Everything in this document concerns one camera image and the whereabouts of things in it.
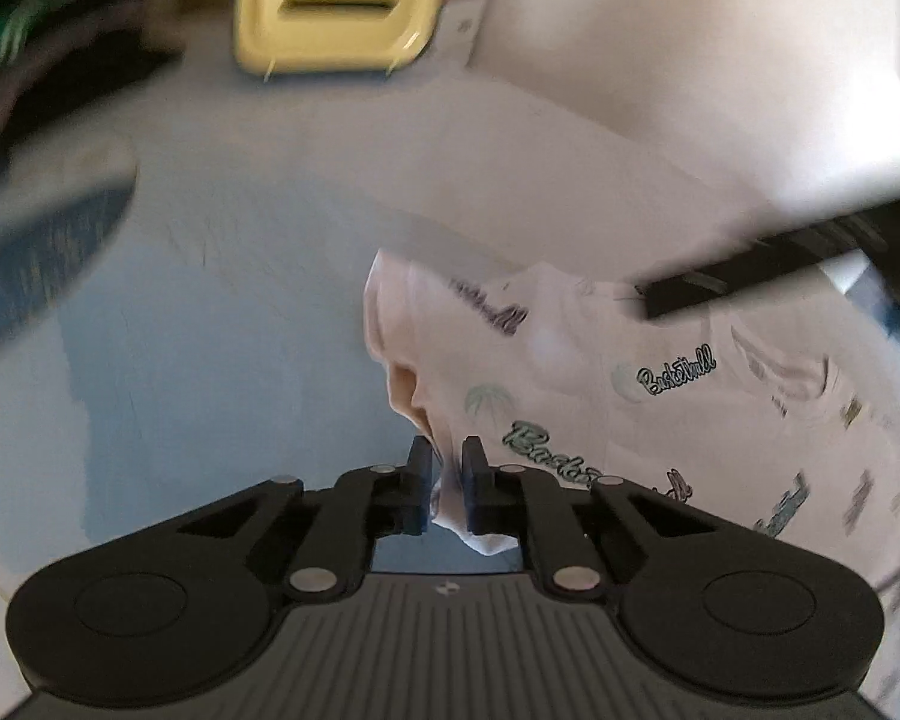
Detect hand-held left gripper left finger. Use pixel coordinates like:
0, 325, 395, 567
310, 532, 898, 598
176, 435, 433, 605

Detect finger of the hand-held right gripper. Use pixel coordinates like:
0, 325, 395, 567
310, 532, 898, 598
636, 191, 900, 321

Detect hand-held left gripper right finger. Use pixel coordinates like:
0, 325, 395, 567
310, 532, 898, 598
460, 435, 728, 608

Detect white printed garment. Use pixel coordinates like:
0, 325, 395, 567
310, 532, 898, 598
364, 0, 900, 698

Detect stack of folded clothes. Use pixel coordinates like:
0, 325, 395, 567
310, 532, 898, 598
0, 0, 190, 182

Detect yellow tissue box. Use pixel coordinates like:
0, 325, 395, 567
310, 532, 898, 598
232, 0, 451, 77

